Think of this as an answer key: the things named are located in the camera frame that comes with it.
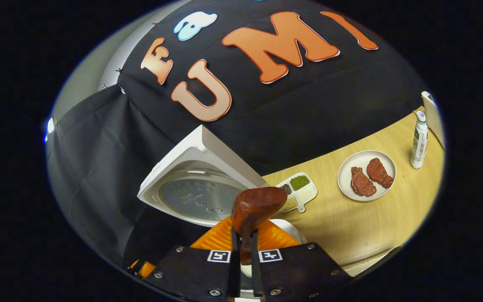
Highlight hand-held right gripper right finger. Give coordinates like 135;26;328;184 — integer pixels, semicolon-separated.
250;218;353;300

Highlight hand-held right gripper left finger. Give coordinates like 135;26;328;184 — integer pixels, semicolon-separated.
141;216;241;300

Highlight brown wooden spoon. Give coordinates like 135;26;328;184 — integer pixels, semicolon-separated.
231;187;288;265

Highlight white rice cooker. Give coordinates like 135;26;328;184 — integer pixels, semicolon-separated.
124;125;309;294

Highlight white divided bean dish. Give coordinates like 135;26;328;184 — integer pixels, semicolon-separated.
276;172;318;213

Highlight red meat piece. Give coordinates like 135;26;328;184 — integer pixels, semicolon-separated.
351;167;377;197
366;158;394;188

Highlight white oval plate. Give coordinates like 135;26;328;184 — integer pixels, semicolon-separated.
338;150;397;202

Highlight white drink bottle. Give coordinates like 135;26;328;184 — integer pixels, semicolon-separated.
410;111;428;169

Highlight white toaster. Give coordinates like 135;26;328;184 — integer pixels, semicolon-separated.
421;91;445;147

